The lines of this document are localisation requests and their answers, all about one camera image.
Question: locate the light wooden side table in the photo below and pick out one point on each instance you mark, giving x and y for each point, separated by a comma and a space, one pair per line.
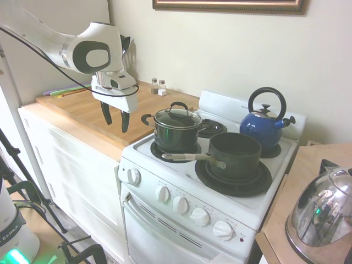
305, 162

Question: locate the white stove knob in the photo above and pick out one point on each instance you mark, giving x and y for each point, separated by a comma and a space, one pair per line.
223, 229
180, 204
134, 176
162, 194
200, 216

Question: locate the glass pepper shaker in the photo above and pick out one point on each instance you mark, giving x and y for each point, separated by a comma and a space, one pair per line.
154, 85

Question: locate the white electric stove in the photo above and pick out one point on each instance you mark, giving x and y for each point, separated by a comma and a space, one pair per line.
170, 236

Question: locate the orange silicone utensil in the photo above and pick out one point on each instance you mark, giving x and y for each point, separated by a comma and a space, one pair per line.
74, 91

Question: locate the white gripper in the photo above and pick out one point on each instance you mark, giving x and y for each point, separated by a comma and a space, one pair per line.
121, 100

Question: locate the shiny steel kettle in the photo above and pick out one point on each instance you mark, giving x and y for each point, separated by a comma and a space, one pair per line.
321, 209

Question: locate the purple silicone utensil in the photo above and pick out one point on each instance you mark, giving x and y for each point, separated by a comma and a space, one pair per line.
48, 93

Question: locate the bunch of black kitchen utensils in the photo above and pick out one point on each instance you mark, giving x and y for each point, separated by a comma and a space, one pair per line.
125, 44

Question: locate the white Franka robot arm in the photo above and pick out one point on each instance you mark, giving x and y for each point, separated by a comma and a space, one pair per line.
52, 41

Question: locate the white kitchen cabinet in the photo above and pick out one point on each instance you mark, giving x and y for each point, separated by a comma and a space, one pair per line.
82, 178

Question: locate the glass salt shaker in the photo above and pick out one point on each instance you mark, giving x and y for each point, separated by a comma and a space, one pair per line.
162, 84

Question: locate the black camera tripod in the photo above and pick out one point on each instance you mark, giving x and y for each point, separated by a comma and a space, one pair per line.
13, 156

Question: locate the large black coil burner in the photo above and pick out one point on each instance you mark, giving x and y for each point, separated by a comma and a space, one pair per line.
239, 187

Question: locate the small black coil burner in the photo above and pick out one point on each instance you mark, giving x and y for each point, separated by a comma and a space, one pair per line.
156, 154
213, 127
270, 151

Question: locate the large wooden cutting board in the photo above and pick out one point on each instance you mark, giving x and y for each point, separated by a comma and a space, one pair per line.
82, 110

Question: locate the gold wooden picture frame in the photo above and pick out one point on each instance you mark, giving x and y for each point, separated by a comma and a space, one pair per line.
228, 7

